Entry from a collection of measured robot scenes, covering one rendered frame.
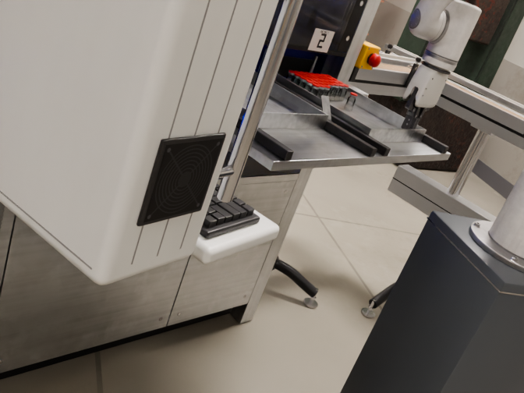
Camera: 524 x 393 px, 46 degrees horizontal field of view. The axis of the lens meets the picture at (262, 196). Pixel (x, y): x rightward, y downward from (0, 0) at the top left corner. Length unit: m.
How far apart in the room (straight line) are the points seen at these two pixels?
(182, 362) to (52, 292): 0.56
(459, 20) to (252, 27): 0.89
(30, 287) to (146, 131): 0.91
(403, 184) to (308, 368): 0.91
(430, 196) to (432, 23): 1.17
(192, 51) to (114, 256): 0.26
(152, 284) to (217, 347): 0.41
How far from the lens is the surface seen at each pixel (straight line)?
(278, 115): 1.31
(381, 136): 1.52
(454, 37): 1.57
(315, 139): 1.35
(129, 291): 1.74
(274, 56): 0.84
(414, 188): 2.62
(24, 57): 0.84
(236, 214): 1.01
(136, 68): 0.69
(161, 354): 1.99
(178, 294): 1.88
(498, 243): 1.24
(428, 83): 1.58
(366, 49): 1.91
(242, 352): 2.10
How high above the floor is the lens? 1.26
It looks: 23 degrees down
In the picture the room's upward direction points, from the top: 21 degrees clockwise
